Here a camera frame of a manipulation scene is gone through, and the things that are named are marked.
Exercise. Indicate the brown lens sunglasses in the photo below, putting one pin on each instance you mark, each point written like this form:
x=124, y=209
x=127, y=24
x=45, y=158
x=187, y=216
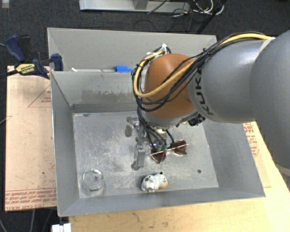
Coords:
x=180, y=147

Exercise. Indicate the clear glass cup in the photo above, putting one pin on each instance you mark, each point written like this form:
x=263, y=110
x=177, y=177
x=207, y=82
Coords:
x=91, y=182

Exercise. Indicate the small blue block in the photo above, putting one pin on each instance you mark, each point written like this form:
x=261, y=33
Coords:
x=122, y=68

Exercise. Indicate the white and brown toy animal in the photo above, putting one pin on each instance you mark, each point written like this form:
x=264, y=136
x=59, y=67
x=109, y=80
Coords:
x=153, y=181

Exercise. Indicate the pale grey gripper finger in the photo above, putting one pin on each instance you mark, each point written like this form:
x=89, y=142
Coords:
x=129, y=130
x=139, y=159

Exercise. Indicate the brown cardboard board red print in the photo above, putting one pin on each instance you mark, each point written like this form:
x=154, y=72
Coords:
x=29, y=139

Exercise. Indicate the grey metal bin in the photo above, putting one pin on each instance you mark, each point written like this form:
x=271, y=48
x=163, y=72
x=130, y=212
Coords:
x=104, y=144

